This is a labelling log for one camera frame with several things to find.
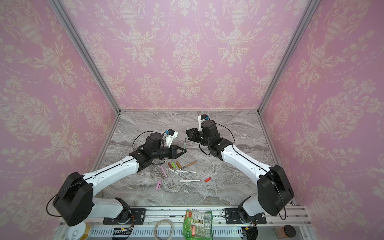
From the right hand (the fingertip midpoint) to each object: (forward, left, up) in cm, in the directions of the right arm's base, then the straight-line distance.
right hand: (186, 132), depth 80 cm
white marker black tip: (-14, +6, -22) cm, 27 cm away
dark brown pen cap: (-8, +12, -23) cm, 27 cm away
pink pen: (-12, +15, -23) cm, 30 cm away
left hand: (-9, +1, -6) cm, 10 cm away
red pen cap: (-18, -11, -24) cm, 31 cm away
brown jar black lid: (-44, -40, -14) cm, 62 cm away
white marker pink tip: (-18, 0, -23) cm, 29 cm away
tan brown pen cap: (-8, +6, -23) cm, 25 cm away
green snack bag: (-40, -4, -21) cm, 45 cm away
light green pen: (-5, +1, -4) cm, 7 cm away
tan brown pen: (-8, 0, -23) cm, 24 cm away
